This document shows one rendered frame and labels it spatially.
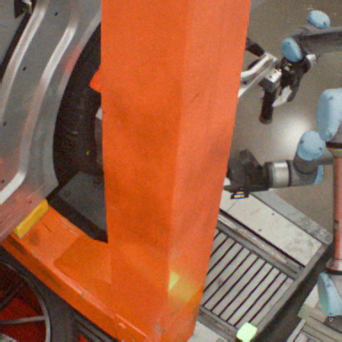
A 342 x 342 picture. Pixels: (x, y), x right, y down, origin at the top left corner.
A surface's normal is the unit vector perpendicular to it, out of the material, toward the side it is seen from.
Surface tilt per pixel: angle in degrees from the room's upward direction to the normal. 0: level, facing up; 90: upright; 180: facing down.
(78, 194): 0
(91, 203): 0
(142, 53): 90
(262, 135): 0
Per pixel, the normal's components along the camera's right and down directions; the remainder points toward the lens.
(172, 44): -0.62, 0.62
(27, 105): 0.78, 0.53
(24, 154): -0.25, 0.62
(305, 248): 0.04, -0.57
